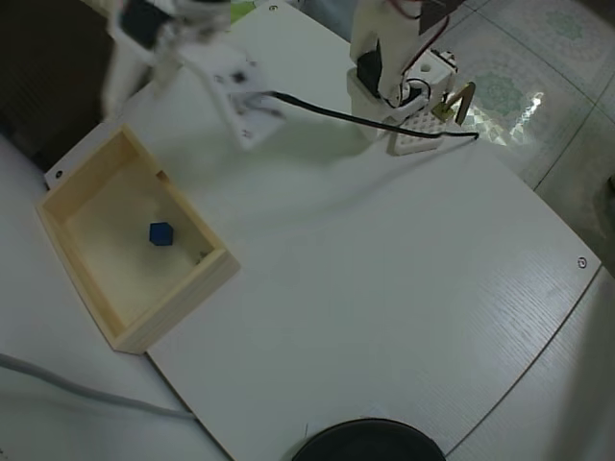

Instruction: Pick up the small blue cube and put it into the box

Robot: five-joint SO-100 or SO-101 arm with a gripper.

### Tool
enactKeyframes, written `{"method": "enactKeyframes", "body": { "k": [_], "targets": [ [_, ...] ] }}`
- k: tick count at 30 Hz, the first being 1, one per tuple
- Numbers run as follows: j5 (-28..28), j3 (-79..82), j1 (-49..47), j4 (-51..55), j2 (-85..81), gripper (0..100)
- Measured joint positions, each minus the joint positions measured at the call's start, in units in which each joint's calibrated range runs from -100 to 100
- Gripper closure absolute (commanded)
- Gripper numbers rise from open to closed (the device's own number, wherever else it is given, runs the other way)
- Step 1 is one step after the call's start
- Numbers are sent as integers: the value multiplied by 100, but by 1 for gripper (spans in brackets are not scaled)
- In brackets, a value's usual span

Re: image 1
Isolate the black camera cable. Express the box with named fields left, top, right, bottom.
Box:
left=267, top=89, right=480, bottom=143

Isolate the grey thick cable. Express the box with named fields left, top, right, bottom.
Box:
left=0, top=353, right=198, bottom=422

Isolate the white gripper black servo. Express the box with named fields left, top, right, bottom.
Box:
left=99, top=0, right=232, bottom=116

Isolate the brass table clamp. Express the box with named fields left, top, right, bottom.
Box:
left=430, top=81, right=478, bottom=129

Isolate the light wooden box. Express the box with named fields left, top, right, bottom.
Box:
left=36, top=123, right=241, bottom=355

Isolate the dark brown furniture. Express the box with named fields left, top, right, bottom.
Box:
left=0, top=0, right=160, bottom=169

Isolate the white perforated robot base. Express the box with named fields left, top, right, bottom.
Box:
left=344, top=49, right=458, bottom=158

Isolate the black round object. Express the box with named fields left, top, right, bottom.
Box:
left=290, top=418, right=449, bottom=461

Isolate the small blue cube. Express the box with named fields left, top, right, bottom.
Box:
left=148, top=221, right=176, bottom=249

